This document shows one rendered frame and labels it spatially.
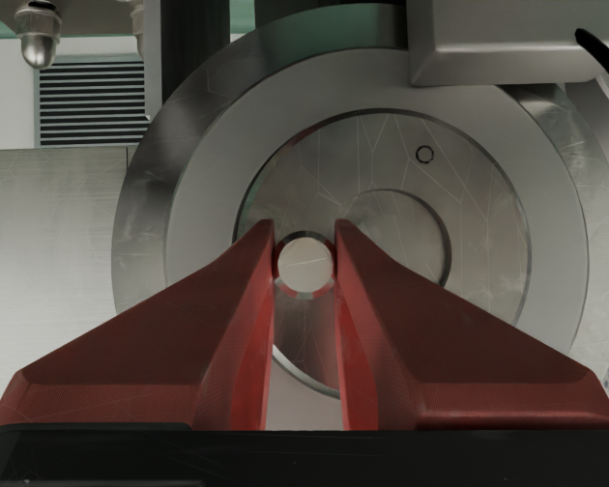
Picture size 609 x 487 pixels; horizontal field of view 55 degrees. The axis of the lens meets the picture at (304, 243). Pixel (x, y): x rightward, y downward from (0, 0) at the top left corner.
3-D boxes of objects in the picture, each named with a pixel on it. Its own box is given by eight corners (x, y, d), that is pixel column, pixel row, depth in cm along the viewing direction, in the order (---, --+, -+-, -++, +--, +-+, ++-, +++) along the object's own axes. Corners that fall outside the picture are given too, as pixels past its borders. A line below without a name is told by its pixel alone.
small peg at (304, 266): (328, 220, 12) (349, 287, 12) (320, 231, 15) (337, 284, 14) (261, 242, 12) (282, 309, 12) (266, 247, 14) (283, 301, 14)
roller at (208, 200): (572, 35, 16) (609, 459, 16) (396, 183, 42) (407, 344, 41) (152, 55, 16) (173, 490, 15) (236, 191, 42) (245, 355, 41)
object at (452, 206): (558, 382, 15) (257, 429, 14) (525, 369, 17) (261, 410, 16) (508, 87, 15) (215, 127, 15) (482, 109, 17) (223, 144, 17)
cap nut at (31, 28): (51, 6, 47) (52, 60, 47) (68, 25, 51) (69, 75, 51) (5, 7, 47) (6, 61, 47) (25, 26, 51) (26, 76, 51)
